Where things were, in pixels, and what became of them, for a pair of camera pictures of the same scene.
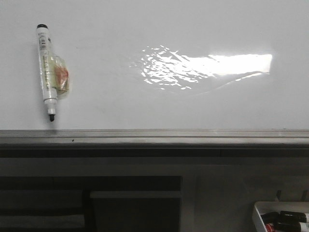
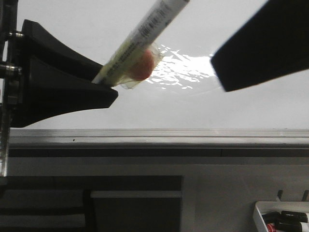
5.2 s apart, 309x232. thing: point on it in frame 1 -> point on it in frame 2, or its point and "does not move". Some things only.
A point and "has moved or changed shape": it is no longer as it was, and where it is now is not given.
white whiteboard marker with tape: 54,74 has moved or changed shape
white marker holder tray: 260,208 does not move
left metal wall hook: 278,194 does not move
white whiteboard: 158,64 does not move
